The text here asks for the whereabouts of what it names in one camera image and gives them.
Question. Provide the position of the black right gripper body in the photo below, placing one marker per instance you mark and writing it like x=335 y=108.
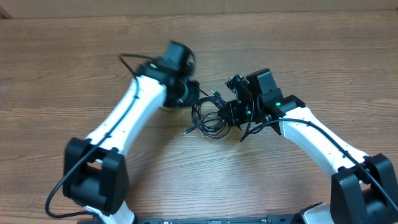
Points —
x=234 y=112

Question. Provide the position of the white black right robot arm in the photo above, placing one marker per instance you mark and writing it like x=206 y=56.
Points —
x=363 y=187

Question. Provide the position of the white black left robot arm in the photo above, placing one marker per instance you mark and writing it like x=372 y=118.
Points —
x=95 y=174

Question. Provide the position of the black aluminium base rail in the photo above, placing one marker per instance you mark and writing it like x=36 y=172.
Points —
x=217 y=220

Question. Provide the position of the cardboard back wall panel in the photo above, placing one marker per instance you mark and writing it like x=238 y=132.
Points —
x=18 y=9

